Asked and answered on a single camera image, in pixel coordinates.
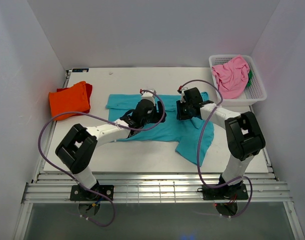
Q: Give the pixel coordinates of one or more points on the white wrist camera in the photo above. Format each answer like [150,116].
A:
[148,94]
[181,90]

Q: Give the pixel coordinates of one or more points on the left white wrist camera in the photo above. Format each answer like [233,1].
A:
[148,94]

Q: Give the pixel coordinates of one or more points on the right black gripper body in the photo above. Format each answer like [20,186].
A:
[183,110]

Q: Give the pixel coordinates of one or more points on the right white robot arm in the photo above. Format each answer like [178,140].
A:
[244,137]

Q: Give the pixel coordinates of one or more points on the folded red t shirt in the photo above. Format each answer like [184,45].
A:
[88,91]

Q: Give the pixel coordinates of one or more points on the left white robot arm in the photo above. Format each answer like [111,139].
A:
[77,147]

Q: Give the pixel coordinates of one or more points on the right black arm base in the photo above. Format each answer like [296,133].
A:
[238,192]

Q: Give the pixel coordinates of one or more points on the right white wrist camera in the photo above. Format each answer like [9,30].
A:
[181,90]

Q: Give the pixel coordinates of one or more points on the folded orange t shirt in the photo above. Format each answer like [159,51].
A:
[67,102]

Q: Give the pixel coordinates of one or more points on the pink t shirt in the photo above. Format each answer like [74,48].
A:
[231,77]

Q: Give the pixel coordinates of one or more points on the aluminium front rail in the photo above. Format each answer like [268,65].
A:
[151,188]

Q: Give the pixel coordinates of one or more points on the turquoise t shirt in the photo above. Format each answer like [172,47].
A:
[186,132]

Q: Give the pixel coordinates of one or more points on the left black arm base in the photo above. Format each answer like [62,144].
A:
[78,193]

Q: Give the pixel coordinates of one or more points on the green t shirt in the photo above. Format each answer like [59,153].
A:
[250,75]

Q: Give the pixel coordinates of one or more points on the white plastic basket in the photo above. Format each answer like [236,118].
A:
[251,94]

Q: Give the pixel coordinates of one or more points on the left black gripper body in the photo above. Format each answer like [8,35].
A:
[152,118]

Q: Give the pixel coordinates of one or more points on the blue table label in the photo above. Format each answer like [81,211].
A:
[80,70]

